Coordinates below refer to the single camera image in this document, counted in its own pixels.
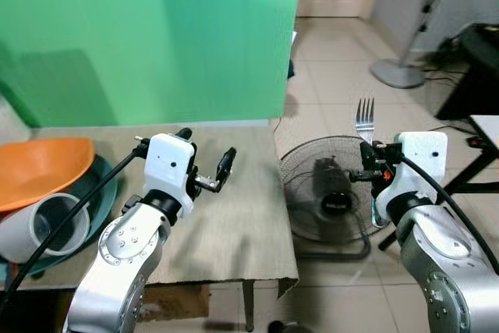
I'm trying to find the silver metal fork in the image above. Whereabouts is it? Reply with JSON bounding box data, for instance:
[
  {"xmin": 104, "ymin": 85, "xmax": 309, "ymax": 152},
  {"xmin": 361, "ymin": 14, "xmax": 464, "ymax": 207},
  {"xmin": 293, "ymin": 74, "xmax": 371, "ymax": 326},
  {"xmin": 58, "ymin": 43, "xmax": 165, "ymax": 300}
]
[{"xmin": 355, "ymin": 97, "xmax": 389, "ymax": 229}]

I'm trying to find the black floor fan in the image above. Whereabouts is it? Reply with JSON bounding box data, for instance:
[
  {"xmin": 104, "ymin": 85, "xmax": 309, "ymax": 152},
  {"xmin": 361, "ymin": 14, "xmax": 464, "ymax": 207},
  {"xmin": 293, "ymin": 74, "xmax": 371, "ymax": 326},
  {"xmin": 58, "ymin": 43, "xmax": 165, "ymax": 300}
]
[{"xmin": 278, "ymin": 135, "xmax": 392, "ymax": 261}]

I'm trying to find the grey standing fan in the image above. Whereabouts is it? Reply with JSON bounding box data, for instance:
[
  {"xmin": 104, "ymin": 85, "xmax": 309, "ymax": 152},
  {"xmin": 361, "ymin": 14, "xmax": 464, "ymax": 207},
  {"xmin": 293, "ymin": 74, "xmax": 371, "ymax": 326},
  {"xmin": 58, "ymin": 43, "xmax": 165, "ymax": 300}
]
[{"xmin": 369, "ymin": 0, "xmax": 462, "ymax": 90}]

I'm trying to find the teal plastic plate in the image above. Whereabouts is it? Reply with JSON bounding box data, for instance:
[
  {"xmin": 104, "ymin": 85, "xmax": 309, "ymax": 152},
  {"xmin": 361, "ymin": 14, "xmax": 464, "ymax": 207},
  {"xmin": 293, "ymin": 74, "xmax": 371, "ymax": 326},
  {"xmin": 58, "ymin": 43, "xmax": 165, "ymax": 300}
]
[{"xmin": 0, "ymin": 154, "xmax": 122, "ymax": 275}]

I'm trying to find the green backdrop screen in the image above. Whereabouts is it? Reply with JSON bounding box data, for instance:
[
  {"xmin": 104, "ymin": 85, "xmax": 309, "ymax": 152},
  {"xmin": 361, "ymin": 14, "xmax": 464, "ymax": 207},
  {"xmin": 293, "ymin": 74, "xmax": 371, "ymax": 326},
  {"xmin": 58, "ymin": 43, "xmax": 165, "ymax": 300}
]
[{"xmin": 0, "ymin": 0, "xmax": 303, "ymax": 129}]

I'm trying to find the brown cardboard box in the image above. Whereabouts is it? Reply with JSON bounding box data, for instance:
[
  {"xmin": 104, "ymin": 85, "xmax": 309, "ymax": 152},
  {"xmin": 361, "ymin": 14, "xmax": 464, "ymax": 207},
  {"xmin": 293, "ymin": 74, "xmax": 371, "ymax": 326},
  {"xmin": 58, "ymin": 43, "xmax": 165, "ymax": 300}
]
[{"xmin": 53, "ymin": 284, "xmax": 211, "ymax": 323}]

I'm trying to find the black box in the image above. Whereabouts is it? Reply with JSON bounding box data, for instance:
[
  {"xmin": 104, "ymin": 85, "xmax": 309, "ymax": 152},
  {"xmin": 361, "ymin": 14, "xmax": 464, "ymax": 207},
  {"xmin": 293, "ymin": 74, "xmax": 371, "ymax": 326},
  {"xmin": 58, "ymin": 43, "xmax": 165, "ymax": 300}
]
[{"xmin": 435, "ymin": 23, "xmax": 499, "ymax": 121}]

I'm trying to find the orange plastic bowl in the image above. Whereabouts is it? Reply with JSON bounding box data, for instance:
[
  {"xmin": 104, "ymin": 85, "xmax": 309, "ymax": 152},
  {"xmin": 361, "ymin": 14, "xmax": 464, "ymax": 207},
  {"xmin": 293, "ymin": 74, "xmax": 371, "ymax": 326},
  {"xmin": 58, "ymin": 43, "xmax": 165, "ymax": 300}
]
[{"xmin": 0, "ymin": 137, "xmax": 96, "ymax": 214}]

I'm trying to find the clear plastic cup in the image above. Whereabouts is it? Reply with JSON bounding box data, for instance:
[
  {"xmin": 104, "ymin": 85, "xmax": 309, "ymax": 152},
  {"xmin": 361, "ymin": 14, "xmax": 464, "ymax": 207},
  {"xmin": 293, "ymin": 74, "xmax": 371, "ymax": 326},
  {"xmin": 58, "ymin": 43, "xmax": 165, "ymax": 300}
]
[{"xmin": 0, "ymin": 193, "xmax": 91, "ymax": 264}]

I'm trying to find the black round floor object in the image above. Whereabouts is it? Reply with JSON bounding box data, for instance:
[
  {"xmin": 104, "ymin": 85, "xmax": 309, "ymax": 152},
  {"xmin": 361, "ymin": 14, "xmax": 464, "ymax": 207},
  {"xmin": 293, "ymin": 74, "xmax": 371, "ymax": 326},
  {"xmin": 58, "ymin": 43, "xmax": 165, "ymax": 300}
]
[{"xmin": 267, "ymin": 319, "xmax": 302, "ymax": 333}]

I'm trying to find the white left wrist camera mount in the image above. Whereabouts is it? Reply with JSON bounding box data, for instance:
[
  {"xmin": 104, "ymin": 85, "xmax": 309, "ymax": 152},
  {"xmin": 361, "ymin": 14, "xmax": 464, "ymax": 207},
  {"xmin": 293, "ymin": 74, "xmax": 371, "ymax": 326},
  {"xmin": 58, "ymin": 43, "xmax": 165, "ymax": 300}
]
[{"xmin": 143, "ymin": 133, "xmax": 196, "ymax": 200}]

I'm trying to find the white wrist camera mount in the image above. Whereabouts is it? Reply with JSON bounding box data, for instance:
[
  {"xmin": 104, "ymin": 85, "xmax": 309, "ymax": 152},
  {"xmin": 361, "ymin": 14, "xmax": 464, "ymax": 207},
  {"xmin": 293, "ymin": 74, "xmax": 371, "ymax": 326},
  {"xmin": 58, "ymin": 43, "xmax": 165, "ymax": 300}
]
[
  {"xmin": 387, "ymin": 131, "xmax": 450, "ymax": 203},
  {"xmin": 143, "ymin": 133, "xmax": 196, "ymax": 200}
]

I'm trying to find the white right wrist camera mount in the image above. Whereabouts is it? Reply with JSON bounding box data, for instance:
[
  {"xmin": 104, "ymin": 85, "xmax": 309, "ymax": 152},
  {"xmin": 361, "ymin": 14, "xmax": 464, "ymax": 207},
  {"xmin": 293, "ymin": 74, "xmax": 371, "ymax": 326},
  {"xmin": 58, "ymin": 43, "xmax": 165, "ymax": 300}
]
[{"xmin": 387, "ymin": 131, "xmax": 450, "ymax": 203}]

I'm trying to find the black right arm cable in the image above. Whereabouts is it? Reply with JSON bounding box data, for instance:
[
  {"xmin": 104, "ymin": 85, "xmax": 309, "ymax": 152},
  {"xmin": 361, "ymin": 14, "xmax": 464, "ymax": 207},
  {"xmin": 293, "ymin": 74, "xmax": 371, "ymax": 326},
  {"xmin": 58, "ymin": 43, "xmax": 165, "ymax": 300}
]
[{"xmin": 399, "ymin": 154, "xmax": 499, "ymax": 273}]

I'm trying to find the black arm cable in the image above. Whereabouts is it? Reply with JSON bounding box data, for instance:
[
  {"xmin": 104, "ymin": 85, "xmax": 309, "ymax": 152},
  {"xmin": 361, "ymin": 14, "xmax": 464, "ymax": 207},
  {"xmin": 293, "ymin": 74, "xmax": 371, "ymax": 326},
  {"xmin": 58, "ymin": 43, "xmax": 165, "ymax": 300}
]
[
  {"xmin": 399, "ymin": 154, "xmax": 499, "ymax": 273},
  {"xmin": 0, "ymin": 136, "xmax": 150, "ymax": 315}
]

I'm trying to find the black floor cable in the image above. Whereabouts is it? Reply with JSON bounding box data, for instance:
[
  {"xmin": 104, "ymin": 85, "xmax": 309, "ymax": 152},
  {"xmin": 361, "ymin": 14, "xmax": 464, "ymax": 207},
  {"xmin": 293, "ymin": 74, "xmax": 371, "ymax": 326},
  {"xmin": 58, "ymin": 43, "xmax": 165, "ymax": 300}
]
[{"xmin": 427, "ymin": 121, "xmax": 473, "ymax": 137}]

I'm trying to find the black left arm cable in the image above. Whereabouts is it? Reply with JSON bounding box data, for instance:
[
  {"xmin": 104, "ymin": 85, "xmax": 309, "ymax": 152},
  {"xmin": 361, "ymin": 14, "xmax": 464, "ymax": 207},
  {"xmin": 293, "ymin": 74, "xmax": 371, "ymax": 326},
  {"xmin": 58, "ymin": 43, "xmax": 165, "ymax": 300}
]
[{"xmin": 0, "ymin": 136, "xmax": 150, "ymax": 315}]

